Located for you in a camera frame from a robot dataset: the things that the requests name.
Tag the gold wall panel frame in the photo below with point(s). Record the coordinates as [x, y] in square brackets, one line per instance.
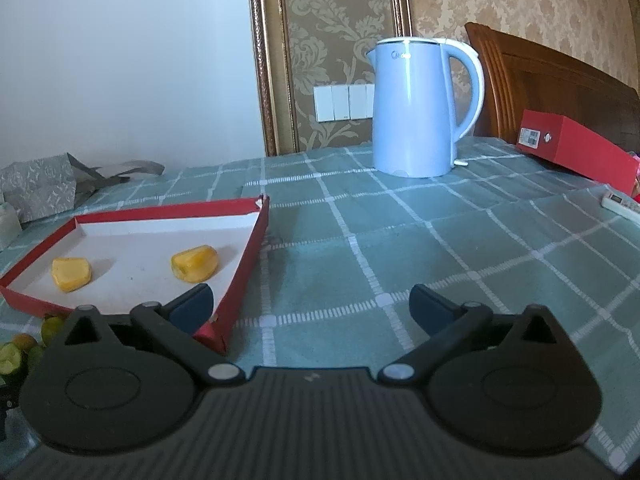
[265, 60]

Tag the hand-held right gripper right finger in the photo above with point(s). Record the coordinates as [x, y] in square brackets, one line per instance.
[430, 306]

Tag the white tissue pack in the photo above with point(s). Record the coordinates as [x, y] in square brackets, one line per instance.
[7, 225]

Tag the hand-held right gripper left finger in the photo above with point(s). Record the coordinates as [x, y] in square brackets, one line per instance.
[190, 306]

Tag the red cardboard box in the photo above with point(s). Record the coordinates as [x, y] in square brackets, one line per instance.
[585, 150]

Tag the round green fruit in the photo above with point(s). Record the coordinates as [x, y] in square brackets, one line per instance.
[52, 329]

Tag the brown wooden headboard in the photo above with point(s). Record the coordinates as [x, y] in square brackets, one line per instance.
[525, 80]

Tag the grey patterned paper bag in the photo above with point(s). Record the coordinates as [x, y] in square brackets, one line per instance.
[35, 185]

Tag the yellow fruit piece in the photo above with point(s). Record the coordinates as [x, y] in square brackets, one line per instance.
[195, 262]
[72, 273]

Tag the red cardboard tray white inside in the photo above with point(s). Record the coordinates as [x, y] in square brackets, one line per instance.
[150, 240]

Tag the white remote control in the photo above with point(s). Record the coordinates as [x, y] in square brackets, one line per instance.
[622, 205]

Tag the white wall switch panel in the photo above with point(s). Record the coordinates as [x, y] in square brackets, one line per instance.
[340, 102]

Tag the green checkered tablecloth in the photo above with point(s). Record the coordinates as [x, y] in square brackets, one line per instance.
[400, 240]

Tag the light blue electric kettle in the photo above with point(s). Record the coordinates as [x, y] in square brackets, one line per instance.
[412, 110]

